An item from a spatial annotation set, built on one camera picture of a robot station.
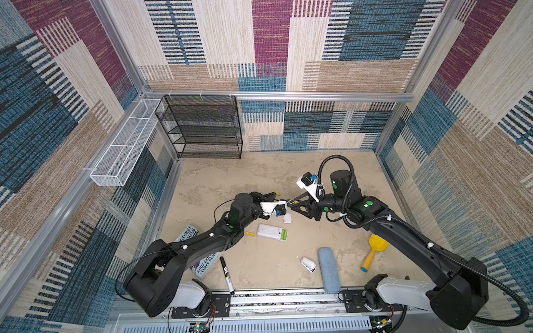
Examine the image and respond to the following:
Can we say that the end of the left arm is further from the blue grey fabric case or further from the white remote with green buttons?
the blue grey fabric case

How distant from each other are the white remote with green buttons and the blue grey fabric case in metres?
0.16

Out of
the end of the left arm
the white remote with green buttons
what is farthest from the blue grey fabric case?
the end of the left arm

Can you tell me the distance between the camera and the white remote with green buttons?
0.91 meters

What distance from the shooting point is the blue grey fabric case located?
0.77m
